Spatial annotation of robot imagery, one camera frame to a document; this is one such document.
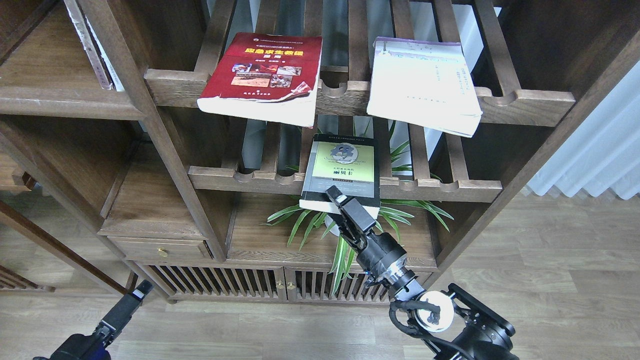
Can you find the white purple cover book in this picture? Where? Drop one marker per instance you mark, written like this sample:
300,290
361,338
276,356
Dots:
424,83

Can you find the upright pale spine book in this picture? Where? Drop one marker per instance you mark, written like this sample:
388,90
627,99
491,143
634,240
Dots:
89,45

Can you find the dark wooden side furniture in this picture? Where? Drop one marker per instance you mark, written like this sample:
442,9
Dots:
40,266

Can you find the dark wooden bookshelf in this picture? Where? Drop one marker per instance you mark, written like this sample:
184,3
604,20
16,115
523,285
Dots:
145,169

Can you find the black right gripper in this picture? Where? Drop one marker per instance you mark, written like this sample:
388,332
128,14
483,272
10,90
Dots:
379,255

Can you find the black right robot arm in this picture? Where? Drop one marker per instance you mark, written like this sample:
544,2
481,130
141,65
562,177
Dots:
452,323

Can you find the brass drawer knob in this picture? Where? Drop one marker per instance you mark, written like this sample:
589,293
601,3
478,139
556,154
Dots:
162,252

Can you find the black yellow cover book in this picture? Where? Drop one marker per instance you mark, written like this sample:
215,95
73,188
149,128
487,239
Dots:
347,162

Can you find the green spider plant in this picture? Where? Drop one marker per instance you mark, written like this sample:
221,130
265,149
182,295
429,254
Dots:
344,256

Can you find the upright white book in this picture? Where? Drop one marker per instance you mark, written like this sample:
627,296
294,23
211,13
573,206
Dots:
117,84

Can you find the red cover book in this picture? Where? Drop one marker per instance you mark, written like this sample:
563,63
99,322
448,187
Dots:
266,77

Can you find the white pleated curtain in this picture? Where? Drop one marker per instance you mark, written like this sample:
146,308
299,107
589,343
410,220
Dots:
603,154

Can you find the white plant pot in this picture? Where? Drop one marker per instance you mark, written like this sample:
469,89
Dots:
331,226

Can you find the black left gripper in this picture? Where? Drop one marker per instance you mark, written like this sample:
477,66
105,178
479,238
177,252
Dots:
93,346

